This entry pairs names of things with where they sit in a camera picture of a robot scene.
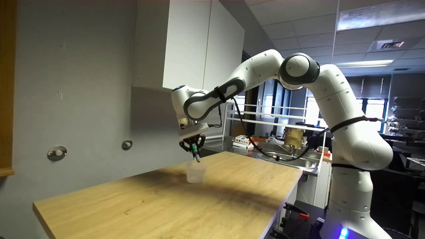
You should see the white metal rack frame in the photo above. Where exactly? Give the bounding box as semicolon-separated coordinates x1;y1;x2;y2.
220;102;331;178

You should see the orange black bar clamp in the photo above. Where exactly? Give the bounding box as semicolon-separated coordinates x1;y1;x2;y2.
282;201;312;220

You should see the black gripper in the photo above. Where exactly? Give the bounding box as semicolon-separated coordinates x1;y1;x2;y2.
177;132;207;158

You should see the ceiling light panel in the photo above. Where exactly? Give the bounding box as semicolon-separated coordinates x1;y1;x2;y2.
335;0;425;32

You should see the white wall cabinet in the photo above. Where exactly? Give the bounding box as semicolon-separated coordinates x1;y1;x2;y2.
131;0;245;103

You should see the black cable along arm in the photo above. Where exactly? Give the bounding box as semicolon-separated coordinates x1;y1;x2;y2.
231;95;330;163

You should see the black office chair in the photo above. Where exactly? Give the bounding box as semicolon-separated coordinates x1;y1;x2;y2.
370;150;425;233

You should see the bright window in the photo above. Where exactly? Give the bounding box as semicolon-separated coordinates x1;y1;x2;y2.
359;97;387;134

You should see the metal sink tray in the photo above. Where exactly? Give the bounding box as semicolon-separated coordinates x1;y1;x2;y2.
282;154;321;172

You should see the ceiling air vent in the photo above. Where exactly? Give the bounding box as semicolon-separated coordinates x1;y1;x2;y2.
370;38;406;51

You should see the yellowish jar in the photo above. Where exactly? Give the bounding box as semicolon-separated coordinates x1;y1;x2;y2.
284;127;306;152

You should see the translucent plastic bowl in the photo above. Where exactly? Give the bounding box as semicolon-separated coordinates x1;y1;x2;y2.
183;160;208;184

